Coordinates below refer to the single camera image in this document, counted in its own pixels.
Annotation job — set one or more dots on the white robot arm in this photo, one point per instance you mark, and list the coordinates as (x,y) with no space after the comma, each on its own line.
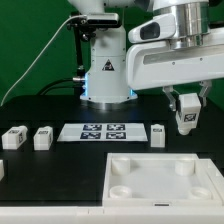
(176,46)

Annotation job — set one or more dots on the white U-shaped obstacle fence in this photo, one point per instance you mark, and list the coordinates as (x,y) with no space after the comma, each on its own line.
(110,215)

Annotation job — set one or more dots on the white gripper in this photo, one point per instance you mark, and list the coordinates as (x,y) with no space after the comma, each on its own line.
(154,65)

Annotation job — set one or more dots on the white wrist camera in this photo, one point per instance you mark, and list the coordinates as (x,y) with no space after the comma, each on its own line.
(159,28)

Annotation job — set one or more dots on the white base tag plate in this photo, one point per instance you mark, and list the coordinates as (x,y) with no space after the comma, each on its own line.
(72,132)

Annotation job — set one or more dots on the black camera on mount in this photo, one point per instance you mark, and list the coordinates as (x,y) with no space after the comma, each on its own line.
(84,28)

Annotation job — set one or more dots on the white square tabletop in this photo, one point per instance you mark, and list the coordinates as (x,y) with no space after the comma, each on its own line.
(149,179)

